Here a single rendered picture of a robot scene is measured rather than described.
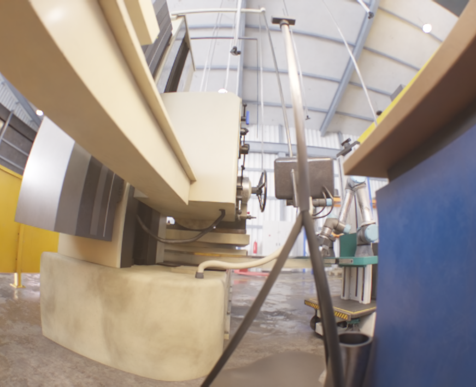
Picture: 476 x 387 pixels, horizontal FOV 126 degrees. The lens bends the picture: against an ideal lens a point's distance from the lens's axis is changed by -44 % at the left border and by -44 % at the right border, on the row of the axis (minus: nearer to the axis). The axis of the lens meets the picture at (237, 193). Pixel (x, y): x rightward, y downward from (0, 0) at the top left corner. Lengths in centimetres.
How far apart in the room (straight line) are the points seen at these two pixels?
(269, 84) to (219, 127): 816
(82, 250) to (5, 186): 154
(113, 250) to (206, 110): 111
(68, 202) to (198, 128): 96
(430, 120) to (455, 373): 33
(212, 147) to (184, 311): 98
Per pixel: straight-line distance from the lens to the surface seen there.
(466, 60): 27
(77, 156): 99
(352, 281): 212
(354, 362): 44
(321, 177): 120
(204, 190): 130
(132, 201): 142
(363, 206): 161
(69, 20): 44
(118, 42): 56
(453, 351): 34
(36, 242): 308
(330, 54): 921
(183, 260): 239
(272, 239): 869
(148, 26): 69
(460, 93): 31
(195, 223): 205
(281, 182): 119
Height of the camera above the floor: 76
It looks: 16 degrees up
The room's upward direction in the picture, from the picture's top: 3 degrees clockwise
